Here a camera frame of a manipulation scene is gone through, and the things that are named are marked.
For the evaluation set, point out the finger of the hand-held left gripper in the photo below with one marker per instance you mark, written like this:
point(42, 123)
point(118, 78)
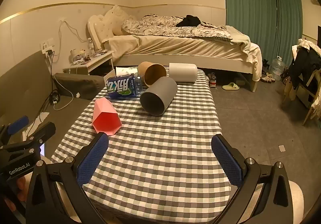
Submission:
point(18, 123)
point(42, 131)

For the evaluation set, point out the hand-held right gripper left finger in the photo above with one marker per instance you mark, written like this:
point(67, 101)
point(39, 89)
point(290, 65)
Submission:
point(92, 161)

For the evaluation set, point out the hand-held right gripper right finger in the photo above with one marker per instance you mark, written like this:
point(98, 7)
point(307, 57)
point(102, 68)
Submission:
point(227, 163)

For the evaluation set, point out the pink faceted cup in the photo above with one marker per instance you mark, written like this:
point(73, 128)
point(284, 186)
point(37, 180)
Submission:
point(104, 116)

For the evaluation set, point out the grey cup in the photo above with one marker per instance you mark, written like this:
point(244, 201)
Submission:
point(160, 91)

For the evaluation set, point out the white cup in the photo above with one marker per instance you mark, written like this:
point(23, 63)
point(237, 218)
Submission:
point(183, 72)

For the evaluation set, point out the brown paper cup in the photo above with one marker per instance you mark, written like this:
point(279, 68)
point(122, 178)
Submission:
point(144, 68)

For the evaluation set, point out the person's left hand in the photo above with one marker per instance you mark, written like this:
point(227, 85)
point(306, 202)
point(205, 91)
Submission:
point(21, 185)

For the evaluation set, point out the white tissue sheet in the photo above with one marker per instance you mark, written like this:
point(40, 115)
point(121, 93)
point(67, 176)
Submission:
point(41, 117)

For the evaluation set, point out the grey sofa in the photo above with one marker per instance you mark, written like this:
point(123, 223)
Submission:
point(22, 83)

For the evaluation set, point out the white paper scrap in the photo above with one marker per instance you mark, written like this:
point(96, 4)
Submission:
point(282, 148)

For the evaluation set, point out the grey sofa cushion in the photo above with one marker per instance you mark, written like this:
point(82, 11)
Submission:
point(75, 83)

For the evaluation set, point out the grey white checkered tablecloth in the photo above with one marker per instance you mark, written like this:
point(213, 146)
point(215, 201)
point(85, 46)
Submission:
point(155, 153)

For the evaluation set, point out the white fleece clothing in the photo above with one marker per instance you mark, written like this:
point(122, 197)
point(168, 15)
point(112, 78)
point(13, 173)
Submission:
point(296, 196)

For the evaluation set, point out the green slipper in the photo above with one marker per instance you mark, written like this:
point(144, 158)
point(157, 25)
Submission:
point(230, 86)

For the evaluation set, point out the blue label water bottle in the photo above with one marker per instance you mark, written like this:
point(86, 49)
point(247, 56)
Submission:
point(120, 87)

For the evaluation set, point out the red white sneaker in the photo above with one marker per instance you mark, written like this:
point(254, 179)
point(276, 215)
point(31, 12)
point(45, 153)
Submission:
point(212, 80)

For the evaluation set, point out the white nightstand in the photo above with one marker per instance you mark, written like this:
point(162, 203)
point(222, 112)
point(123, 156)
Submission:
point(96, 62)

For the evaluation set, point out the pair of light shoes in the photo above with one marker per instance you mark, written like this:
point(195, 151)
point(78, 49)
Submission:
point(267, 78)

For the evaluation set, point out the clear plastic bottle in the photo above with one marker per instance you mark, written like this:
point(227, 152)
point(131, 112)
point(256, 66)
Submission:
point(90, 47)

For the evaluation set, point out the wooden chair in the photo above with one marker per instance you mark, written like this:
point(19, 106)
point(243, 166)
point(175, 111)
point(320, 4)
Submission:
point(311, 103)

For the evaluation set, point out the large clear water jug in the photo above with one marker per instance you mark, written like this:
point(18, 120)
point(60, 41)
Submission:
point(278, 67)

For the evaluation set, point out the cream blanket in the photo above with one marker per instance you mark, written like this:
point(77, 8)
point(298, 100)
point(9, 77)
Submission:
point(247, 43)

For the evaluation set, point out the cream bed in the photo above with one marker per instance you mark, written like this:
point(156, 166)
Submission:
point(180, 48)

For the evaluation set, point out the dark jacket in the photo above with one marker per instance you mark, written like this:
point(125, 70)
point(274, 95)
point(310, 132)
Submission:
point(302, 63)

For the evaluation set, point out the cream ruffled pillow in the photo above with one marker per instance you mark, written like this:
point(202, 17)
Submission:
point(114, 19)

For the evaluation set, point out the white plaid shirt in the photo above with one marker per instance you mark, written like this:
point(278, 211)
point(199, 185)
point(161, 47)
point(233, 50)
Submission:
point(304, 43)

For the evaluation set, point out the black garment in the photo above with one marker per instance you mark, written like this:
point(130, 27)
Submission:
point(188, 21)

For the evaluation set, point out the floral quilt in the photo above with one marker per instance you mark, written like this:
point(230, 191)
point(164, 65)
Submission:
point(155, 25)

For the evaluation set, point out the narrow green curtain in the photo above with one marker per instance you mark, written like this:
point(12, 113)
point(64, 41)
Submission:
point(288, 18)

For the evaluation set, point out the wide green curtain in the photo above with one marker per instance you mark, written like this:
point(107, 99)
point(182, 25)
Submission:
point(248, 5)

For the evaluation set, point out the white wall socket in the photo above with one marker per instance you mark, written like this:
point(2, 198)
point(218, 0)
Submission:
point(46, 44)

